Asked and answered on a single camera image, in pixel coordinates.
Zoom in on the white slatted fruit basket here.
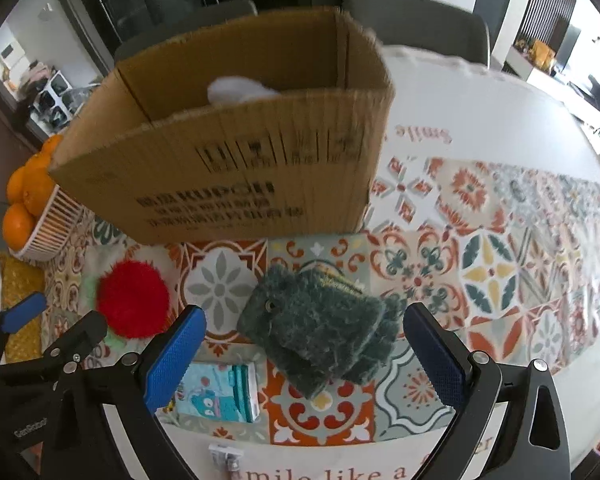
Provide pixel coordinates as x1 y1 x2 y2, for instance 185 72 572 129
7 185 84 264

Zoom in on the white soft toy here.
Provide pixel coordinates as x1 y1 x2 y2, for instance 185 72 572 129
207 75 282 106

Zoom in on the grey chair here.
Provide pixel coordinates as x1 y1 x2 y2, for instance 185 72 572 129
113 0 259 64
341 0 492 69

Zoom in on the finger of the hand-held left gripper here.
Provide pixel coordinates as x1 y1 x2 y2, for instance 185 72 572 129
0 292 48 362
42 310 109 382

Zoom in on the patterned tile-print tablecloth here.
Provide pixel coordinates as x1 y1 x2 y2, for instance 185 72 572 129
0 44 600 480

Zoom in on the brown cardboard box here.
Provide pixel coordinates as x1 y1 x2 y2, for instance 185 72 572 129
47 6 397 247

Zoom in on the yellow dotted cloth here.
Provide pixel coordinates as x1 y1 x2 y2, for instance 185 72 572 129
0 252 49 362

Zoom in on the dark green plush toy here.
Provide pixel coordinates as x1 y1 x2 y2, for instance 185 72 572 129
236 260 406 401

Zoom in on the teal cartoon tissue packet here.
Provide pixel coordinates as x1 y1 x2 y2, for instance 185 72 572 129
171 360 261 424

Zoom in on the small clear plastic item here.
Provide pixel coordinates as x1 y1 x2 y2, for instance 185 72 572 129
207 442 244 476

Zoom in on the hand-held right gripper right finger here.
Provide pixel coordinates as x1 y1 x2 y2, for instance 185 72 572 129
403 302 572 480

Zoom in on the red fluffy plush toy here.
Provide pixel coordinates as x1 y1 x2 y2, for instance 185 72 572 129
87 259 174 349

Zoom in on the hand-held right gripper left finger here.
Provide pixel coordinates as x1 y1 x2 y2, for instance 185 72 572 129
87 304 207 480

